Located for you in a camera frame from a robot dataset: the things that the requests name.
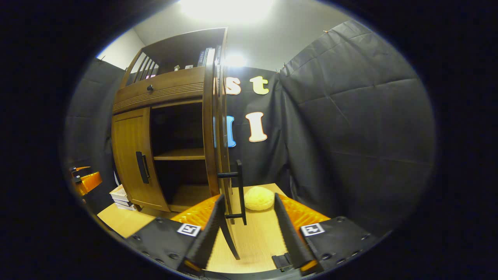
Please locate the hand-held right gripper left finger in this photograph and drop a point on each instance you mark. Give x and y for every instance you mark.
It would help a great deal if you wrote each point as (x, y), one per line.
(210, 233)

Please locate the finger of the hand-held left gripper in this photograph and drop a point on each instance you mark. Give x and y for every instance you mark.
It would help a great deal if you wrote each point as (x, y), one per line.
(82, 168)
(91, 182)

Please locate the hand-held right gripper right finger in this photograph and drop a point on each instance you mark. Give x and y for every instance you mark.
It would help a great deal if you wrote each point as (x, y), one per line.
(290, 233)

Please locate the wooden cabinet door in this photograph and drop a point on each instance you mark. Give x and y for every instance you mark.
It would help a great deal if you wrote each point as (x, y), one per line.
(225, 155)
(130, 155)

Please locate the wooden double-door shoe cabinet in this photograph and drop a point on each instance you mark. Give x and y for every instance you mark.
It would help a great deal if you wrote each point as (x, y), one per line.
(210, 136)

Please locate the white paperback book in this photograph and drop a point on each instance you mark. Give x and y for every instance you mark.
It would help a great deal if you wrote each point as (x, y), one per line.
(125, 207)
(121, 202)

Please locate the yellow round plush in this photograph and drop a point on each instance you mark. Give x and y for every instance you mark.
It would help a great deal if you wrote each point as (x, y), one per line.
(258, 198)

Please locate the wooden inner shelf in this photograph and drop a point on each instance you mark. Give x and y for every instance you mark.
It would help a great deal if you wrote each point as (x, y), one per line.
(183, 154)

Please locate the wooden drawer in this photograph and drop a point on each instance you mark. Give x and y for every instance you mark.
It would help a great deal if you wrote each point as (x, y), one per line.
(175, 83)

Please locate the black backdrop cloth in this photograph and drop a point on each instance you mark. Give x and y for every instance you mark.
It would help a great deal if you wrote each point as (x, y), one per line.
(350, 116)

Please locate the dark blue book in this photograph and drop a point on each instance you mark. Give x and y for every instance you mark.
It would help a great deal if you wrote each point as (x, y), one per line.
(201, 58)

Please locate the light grey book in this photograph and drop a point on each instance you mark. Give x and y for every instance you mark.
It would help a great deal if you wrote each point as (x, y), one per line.
(209, 56)

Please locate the ceiling light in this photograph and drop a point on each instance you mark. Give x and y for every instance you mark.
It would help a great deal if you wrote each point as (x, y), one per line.
(225, 9)

